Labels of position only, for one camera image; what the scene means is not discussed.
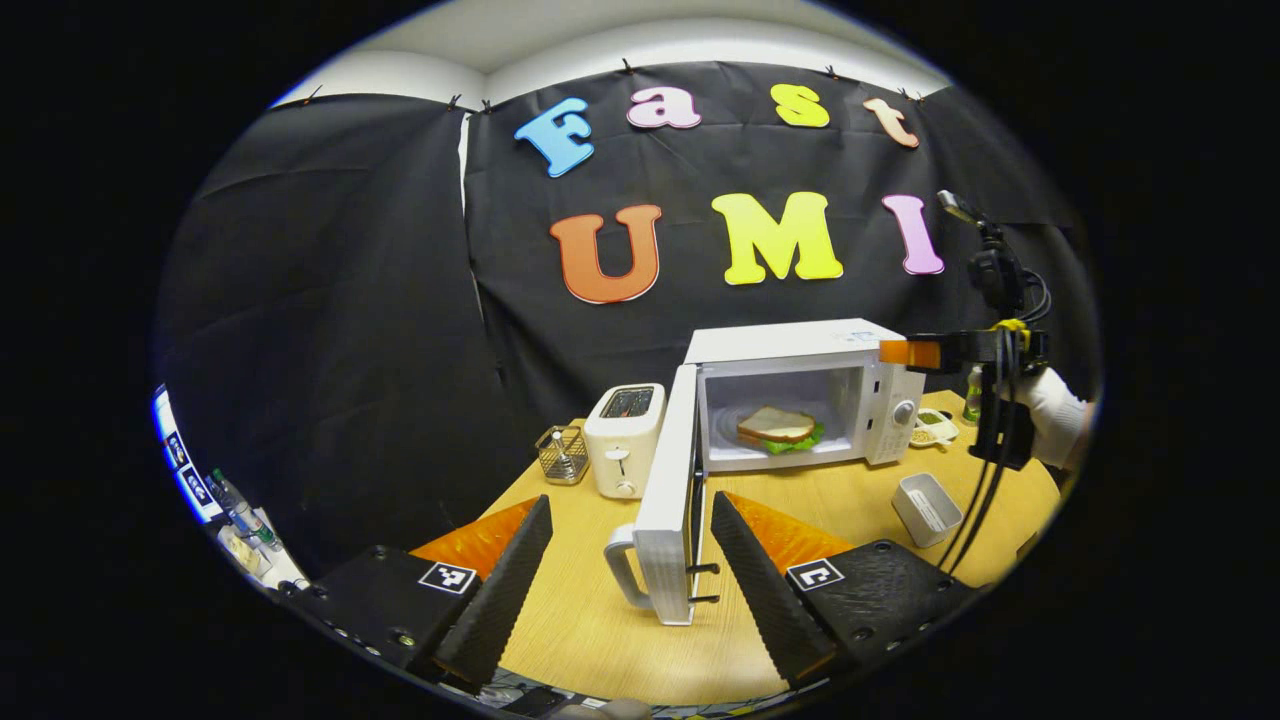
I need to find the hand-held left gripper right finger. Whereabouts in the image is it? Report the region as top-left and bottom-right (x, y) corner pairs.
(710, 490), (976, 691)

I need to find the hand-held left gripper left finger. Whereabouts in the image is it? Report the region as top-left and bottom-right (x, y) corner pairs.
(285, 494), (554, 691)

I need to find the bread and lettuce sandwich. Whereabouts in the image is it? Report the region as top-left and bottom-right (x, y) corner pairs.
(736, 405), (827, 456)

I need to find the white microwave oven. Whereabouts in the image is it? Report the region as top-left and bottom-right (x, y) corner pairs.
(603, 318), (928, 627)

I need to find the white divided dish with beans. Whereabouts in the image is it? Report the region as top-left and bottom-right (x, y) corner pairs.
(908, 408), (961, 449)

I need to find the white rectangular tray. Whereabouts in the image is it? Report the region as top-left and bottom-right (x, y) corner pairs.
(891, 472), (965, 549)

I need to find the white toaster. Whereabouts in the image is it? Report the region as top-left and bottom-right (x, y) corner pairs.
(583, 383), (667, 500)

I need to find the clear plastic bottle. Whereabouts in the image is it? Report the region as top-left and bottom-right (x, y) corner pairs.
(210, 468), (283, 551)

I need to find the black backdrop cloth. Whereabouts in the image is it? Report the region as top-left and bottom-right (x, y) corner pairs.
(155, 60), (1101, 581)

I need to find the blue and white board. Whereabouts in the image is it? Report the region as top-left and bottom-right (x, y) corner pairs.
(152, 385), (223, 523)

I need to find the black cable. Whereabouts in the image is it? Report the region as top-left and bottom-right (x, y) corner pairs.
(938, 330), (1036, 576)

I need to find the metal wire basket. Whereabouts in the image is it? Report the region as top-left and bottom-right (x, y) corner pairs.
(534, 424), (591, 487)

